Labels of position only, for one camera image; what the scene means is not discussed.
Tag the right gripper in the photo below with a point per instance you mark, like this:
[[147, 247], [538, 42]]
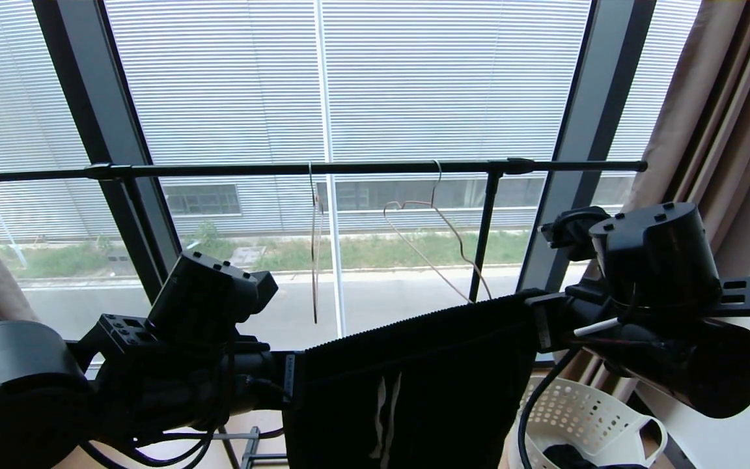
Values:
[[577, 316]]

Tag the white laundry basket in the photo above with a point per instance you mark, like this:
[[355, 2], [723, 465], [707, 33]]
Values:
[[583, 410]]

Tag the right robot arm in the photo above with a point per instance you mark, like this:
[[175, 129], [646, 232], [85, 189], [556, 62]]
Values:
[[661, 260]]

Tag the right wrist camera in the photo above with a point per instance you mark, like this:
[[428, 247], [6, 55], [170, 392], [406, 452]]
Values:
[[573, 231]]

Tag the window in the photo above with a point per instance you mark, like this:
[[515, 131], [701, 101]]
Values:
[[232, 85]]

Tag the black shorts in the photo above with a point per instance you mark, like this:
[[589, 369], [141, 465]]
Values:
[[453, 378]]

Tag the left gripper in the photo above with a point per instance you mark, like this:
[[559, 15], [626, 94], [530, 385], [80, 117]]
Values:
[[264, 384]]

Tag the pink clothes hanger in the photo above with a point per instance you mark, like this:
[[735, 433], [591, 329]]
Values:
[[314, 260], [457, 236]]

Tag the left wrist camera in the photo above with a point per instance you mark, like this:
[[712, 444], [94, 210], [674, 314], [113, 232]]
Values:
[[264, 286]]

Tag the black clothes rack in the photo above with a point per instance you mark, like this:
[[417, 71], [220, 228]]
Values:
[[375, 168]]

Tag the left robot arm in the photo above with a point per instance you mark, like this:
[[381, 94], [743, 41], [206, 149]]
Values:
[[30, 391]]

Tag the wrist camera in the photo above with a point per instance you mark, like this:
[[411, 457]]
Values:
[[264, 286], [573, 231]]

